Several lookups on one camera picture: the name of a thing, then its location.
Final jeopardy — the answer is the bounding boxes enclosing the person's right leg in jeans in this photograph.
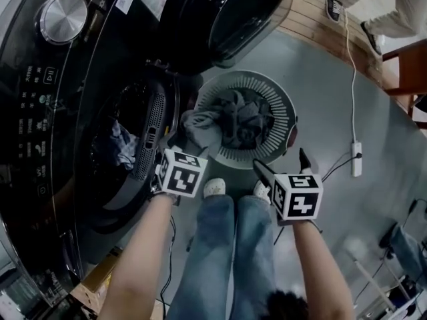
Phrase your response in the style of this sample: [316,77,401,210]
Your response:
[232,195,278,320]

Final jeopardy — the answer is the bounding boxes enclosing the dark grey clothes pile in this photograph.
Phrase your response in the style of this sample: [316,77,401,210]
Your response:
[218,89,278,150]

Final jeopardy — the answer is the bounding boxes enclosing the black round machine door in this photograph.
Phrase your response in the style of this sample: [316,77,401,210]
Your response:
[159,0,295,77]

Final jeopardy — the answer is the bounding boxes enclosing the white power strip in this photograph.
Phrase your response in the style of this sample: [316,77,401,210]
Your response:
[351,140,364,177]

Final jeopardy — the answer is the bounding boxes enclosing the person's right white shoe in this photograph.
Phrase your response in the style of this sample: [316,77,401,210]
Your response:
[252,179,272,204]

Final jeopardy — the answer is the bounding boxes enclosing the white power cable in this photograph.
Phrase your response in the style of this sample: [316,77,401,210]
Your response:
[341,6,358,143]

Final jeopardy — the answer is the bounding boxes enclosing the person's left white shoe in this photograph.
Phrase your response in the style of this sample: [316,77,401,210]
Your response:
[203,177,228,199]

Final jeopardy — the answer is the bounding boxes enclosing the silver control dial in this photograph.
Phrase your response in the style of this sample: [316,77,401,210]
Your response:
[34,0,89,46]

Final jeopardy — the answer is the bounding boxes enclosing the black washing machine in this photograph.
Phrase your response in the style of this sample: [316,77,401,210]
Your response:
[0,0,187,308]

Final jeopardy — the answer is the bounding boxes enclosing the person's left forearm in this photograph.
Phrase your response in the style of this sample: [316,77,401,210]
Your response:
[99,193,183,320]

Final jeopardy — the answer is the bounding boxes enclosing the person's left leg in jeans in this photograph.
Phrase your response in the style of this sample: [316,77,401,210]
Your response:
[165,194,237,320]

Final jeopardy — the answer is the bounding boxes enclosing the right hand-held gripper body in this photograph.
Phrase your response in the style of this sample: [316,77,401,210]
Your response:
[270,173,325,227]

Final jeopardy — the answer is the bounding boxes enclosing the white round laundry basket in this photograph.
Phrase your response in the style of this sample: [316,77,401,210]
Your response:
[193,69,299,170]

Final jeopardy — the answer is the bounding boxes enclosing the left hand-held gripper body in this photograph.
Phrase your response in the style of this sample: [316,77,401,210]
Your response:
[152,147,209,207]

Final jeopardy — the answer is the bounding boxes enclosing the light grey garment clothes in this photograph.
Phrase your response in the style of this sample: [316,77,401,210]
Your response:
[179,109,225,157]

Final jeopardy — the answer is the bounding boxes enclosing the person's right forearm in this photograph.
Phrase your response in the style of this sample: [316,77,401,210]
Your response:
[292,219,355,320]

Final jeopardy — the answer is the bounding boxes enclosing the black cable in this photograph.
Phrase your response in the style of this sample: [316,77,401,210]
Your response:
[322,151,362,177]
[159,214,177,311]

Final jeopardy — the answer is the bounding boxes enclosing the wooden furniture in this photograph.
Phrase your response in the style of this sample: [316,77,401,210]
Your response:
[382,40,427,123]

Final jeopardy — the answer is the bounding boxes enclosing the blue grey garment clothes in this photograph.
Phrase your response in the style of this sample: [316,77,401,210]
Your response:
[109,119,139,171]

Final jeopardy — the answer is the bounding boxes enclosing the cardboard box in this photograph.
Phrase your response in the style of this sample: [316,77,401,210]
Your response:
[69,247,125,316]

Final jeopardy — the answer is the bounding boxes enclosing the person's white shoe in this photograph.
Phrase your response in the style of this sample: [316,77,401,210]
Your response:
[203,177,228,199]
[252,179,272,204]

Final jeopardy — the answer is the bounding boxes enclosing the white stand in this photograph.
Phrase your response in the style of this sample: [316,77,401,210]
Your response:
[346,240,427,320]

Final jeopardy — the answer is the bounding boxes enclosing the person's leg in jeans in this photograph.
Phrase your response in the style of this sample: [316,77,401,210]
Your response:
[165,194,237,320]
[232,195,278,320]

